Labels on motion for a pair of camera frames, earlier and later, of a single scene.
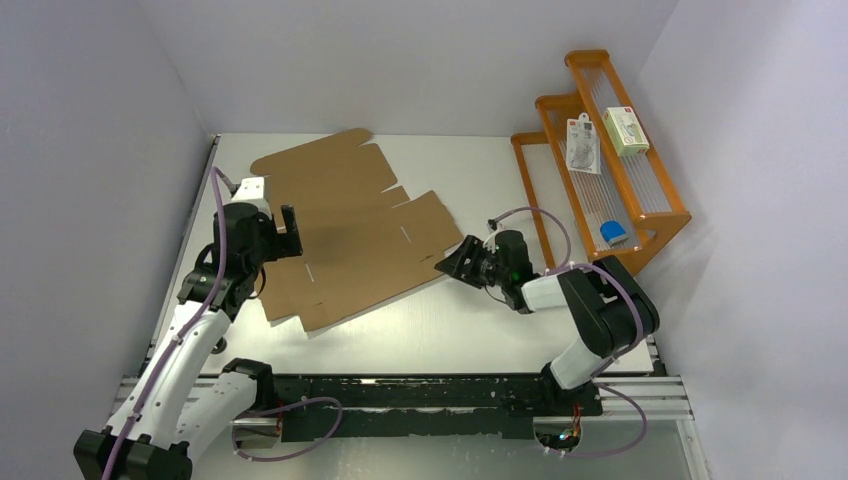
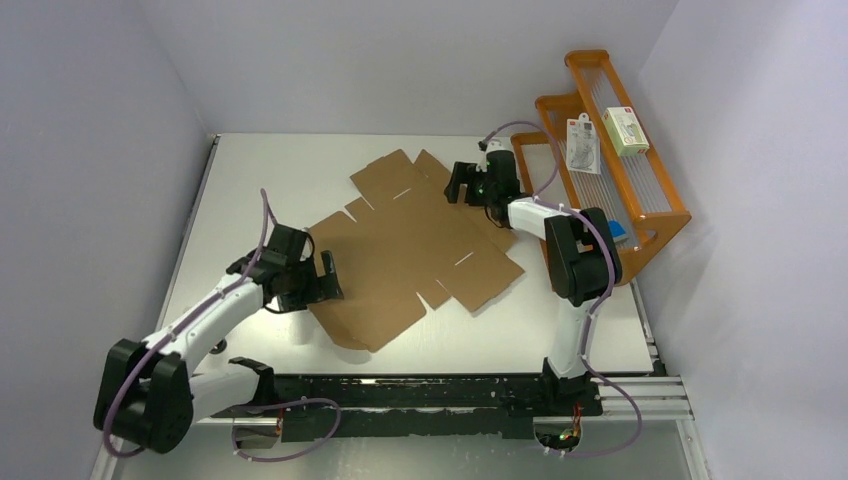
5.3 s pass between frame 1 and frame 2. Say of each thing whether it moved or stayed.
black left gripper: moved
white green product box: stayed
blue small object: stayed
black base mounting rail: stayed
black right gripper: moved
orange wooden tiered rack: stayed
